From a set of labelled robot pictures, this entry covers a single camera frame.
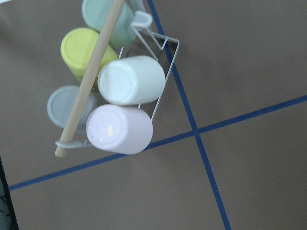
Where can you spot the pink cup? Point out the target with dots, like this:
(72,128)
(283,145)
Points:
(122,129)

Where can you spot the white cup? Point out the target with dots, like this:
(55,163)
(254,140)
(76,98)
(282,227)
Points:
(131,80)

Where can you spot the grey blue cup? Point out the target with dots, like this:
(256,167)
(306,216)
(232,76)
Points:
(60,103)

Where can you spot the mint green cup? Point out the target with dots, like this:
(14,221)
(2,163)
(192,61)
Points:
(94,13)

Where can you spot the white wire cup rack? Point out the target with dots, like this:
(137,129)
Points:
(146,43)

